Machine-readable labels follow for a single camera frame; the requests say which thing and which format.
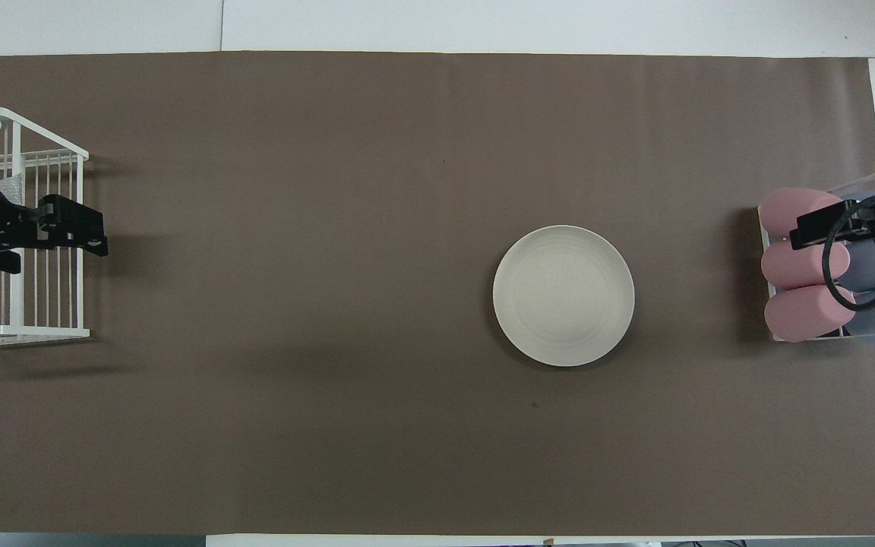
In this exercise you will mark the silver mesh sponge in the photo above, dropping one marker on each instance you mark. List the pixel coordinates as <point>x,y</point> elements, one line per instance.
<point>11,187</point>

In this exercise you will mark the cream round plate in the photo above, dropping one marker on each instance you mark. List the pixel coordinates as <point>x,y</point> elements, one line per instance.
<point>563,296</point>

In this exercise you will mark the pink cup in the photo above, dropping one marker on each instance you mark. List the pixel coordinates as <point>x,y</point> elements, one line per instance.
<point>787,209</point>
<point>791,266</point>
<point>802,315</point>

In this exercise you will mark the brown table mat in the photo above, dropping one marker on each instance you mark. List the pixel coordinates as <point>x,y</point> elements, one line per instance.
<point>331,304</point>

